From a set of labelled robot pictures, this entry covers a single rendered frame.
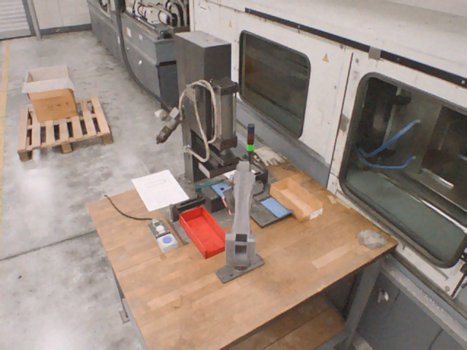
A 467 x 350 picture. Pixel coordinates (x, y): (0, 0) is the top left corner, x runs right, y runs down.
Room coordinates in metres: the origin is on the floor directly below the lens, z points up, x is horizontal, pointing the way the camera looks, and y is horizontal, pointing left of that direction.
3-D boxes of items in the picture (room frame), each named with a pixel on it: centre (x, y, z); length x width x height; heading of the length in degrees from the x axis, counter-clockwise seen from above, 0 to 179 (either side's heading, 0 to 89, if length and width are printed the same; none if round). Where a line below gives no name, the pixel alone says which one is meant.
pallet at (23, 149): (3.85, 2.13, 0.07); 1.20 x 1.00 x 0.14; 26
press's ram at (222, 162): (1.41, 0.09, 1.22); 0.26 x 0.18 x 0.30; 32
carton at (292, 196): (1.35, -0.31, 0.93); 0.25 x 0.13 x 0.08; 32
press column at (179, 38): (1.58, 0.19, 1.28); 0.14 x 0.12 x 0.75; 122
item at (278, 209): (1.29, -0.21, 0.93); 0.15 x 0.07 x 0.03; 36
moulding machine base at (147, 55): (6.90, 1.87, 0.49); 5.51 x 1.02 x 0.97; 29
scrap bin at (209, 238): (1.11, 0.13, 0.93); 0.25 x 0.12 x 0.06; 32
